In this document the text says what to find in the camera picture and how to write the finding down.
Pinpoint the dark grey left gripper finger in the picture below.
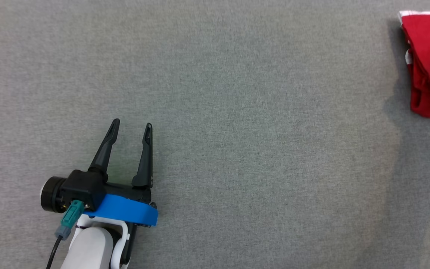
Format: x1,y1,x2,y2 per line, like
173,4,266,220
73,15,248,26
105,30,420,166
88,118,121,178
131,123,154,188

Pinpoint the black cable with green connector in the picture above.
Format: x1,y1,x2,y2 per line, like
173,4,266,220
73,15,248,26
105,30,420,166
46,200,85,269

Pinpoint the grey fabric sofa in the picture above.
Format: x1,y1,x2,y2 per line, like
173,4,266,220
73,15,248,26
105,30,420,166
0,0,430,269

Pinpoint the black left gripper body blue band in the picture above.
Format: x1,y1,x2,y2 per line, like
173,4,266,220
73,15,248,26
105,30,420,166
84,182,159,227

